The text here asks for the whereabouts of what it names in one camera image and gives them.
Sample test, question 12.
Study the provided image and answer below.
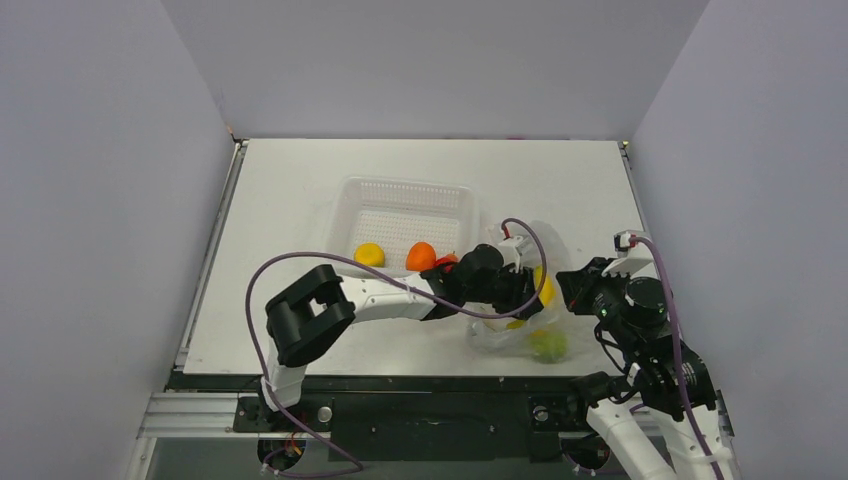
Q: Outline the green fake fruit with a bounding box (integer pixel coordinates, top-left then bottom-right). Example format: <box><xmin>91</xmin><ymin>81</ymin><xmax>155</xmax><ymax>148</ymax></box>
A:
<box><xmin>527</xmin><ymin>330</ymin><xmax>568</xmax><ymax>364</ymax></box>

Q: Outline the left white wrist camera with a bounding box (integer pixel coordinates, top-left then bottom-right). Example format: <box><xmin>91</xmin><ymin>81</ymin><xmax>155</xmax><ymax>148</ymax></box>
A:
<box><xmin>496</xmin><ymin>235</ymin><xmax>541</xmax><ymax>272</ymax></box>

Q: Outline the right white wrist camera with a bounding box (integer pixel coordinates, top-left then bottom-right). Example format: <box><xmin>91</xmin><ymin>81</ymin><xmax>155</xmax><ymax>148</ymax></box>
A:
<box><xmin>601</xmin><ymin>230</ymin><xmax>654</xmax><ymax>277</ymax></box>

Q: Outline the orange fake fruit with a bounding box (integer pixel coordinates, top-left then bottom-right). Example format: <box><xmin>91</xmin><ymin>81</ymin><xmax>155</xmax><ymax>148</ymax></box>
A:
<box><xmin>405</xmin><ymin>242</ymin><xmax>437</xmax><ymax>272</ymax></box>

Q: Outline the aluminium frame rail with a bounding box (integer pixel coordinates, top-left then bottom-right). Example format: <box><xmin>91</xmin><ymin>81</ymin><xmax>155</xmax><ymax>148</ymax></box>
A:
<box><xmin>125</xmin><ymin>392</ymin><xmax>266</xmax><ymax>480</ymax></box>

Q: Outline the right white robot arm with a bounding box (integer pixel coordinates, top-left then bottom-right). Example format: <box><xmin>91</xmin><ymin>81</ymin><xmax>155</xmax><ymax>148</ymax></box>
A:
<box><xmin>555</xmin><ymin>257</ymin><xmax>734</xmax><ymax>479</ymax></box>

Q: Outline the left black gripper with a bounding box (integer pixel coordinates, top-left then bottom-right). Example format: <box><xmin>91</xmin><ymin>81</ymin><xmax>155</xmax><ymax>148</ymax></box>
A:
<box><xmin>463</xmin><ymin>264</ymin><xmax>546</xmax><ymax>320</ymax></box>

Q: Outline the red fake fruit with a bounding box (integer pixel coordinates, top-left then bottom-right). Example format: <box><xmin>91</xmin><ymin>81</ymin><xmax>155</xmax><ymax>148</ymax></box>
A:
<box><xmin>434</xmin><ymin>253</ymin><xmax>459</xmax><ymax>271</ymax></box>

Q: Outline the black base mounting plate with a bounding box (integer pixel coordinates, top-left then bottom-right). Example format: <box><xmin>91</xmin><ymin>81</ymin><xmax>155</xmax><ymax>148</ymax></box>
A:
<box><xmin>233</xmin><ymin>372</ymin><xmax>629</xmax><ymax>463</ymax></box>

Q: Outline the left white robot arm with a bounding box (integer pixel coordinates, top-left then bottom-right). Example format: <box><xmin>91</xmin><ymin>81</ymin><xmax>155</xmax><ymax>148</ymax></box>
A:
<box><xmin>258</xmin><ymin>244</ymin><xmax>548</xmax><ymax>430</ymax></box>

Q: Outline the yellow fake fruit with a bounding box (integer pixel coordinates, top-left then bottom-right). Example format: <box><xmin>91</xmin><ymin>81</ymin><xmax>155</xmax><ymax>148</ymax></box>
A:
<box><xmin>353</xmin><ymin>242</ymin><xmax>386</xmax><ymax>268</ymax></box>

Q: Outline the white perforated plastic tray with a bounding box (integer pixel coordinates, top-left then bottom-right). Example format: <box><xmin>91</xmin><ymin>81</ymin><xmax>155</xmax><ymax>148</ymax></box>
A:
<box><xmin>324</xmin><ymin>176</ymin><xmax>480</xmax><ymax>276</ymax></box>

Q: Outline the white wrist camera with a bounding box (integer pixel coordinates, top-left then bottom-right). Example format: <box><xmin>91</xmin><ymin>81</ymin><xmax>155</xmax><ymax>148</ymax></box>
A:
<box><xmin>601</xmin><ymin>230</ymin><xmax>654</xmax><ymax>277</ymax></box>
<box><xmin>496</xmin><ymin>235</ymin><xmax>541</xmax><ymax>272</ymax></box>

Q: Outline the yellow fake banana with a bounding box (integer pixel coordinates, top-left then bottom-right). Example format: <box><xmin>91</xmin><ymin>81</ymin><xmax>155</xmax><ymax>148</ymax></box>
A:
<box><xmin>505</xmin><ymin>266</ymin><xmax>556</xmax><ymax>330</ymax></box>

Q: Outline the clear plastic bag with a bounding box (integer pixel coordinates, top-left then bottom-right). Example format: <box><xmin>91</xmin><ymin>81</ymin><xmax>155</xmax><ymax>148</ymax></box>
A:
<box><xmin>463</xmin><ymin>221</ymin><xmax>591</xmax><ymax>364</ymax></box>

